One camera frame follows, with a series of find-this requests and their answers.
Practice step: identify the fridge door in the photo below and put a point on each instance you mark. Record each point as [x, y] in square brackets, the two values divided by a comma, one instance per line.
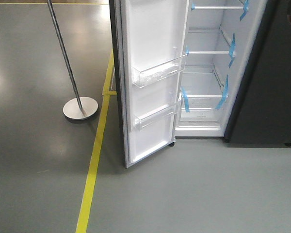
[148, 48]

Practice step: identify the clear lower door bin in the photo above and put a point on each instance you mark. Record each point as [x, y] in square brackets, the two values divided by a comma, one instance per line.
[142, 121]

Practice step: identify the clear door bin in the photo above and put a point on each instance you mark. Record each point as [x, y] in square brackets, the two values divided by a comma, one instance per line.
[154, 74]
[142, 121]

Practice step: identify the clear upper door bin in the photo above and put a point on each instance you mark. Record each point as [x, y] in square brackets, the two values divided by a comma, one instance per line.
[154, 74]

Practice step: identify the clear crisper drawer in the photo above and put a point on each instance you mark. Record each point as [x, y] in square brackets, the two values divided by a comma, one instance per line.
[200, 111]

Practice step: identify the silver floor lamp stand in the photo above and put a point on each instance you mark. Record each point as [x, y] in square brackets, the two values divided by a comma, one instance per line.
[79, 108]

